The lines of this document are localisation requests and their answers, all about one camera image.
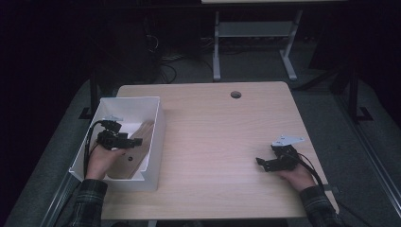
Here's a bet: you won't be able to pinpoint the person's left hand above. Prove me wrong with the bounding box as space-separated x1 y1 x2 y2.
85 145 126 181

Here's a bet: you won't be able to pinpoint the black floor cables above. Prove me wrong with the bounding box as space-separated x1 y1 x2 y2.
145 34 216 84

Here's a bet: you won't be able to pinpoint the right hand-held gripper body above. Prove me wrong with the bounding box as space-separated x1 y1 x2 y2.
269 134 305 172

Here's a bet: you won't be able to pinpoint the white box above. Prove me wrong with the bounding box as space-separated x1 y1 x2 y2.
68 96 166 193

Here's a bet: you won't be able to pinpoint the aluminium floor rail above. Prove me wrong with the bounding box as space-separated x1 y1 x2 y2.
334 94 401 218
41 171 80 227

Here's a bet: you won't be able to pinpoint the white metal desk frame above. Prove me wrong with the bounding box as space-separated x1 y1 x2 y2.
212 9 303 82

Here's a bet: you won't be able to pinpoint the person's right hand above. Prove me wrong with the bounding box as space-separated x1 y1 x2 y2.
278 164 316 193

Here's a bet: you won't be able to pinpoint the black metal stand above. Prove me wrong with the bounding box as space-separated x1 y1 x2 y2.
78 69 102 121
330 62 375 124

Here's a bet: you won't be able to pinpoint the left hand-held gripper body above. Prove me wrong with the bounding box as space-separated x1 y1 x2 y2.
96 115 130 151

